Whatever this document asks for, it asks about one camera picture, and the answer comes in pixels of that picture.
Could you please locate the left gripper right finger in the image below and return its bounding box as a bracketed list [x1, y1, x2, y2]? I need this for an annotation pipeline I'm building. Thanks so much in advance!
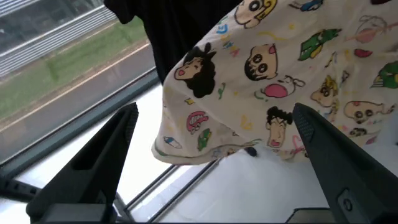
[292, 102, 398, 224]

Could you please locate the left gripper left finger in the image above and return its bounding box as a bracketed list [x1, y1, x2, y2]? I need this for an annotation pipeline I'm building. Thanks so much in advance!
[26, 102, 140, 223]

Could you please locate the black garment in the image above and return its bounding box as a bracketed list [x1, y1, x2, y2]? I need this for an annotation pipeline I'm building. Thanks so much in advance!
[103, 0, 243, 85]

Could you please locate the black clothes rack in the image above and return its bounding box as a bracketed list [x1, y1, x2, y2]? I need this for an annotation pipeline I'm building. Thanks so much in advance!
[0, 146, 258, 223]

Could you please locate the window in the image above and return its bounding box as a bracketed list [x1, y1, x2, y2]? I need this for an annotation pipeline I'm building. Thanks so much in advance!
[0, 0, 161, 181]

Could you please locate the cream printed garment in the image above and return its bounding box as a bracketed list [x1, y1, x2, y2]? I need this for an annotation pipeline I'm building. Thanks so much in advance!
[151, 0, 398, 166]

